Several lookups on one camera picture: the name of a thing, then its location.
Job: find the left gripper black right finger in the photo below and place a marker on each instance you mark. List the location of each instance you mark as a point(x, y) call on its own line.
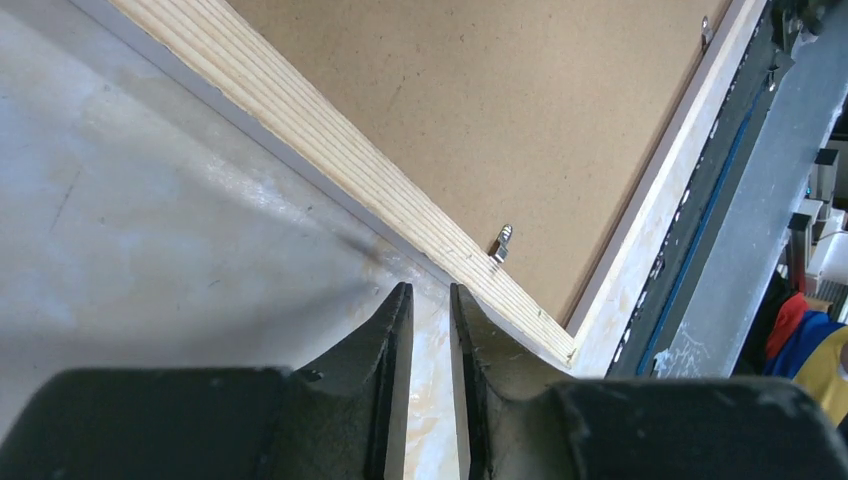
point(518, 417)

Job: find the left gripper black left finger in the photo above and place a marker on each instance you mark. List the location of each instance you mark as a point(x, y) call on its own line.
point(341, 416)

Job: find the wooden picture frame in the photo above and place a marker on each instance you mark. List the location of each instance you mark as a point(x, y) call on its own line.
point(208, 48)

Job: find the brown frame backing board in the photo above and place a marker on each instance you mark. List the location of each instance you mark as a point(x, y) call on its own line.
point(537, 114)

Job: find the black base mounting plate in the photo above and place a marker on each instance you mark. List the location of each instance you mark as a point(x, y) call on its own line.
point(658, 313)

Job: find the silver frame retaining clip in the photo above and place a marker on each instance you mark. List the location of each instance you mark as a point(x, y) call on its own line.
point(499, 249)

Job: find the aluminium front rail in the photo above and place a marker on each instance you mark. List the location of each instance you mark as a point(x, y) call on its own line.
point(749, 241)

